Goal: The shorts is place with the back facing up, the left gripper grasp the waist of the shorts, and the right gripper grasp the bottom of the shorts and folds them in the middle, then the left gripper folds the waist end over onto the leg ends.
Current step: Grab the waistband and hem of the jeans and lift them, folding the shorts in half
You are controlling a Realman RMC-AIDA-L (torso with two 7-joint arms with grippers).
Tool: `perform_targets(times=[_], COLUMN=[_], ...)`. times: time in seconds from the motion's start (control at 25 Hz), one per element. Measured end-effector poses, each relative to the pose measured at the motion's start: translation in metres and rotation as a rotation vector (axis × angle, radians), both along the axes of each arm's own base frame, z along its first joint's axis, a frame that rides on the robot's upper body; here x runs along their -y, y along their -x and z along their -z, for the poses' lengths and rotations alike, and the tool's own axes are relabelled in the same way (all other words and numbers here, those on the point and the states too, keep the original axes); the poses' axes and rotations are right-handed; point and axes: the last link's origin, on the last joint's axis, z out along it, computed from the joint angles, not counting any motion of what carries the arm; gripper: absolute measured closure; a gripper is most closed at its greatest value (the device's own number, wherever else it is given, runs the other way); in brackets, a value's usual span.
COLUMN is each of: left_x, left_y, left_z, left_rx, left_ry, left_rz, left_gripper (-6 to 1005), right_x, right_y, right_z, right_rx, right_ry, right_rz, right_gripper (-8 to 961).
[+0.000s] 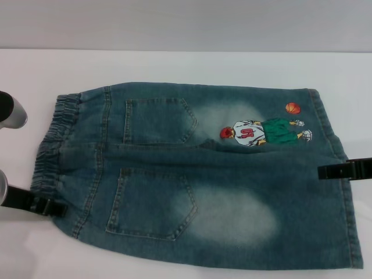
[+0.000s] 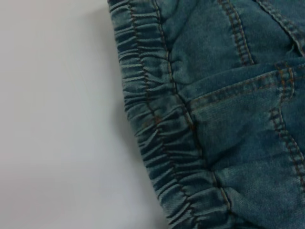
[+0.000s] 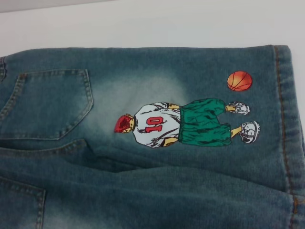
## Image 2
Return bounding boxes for blue denim shorts with embroidery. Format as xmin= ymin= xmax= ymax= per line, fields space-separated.
xmin=106 ymin=0 xmax=305 ymax=229

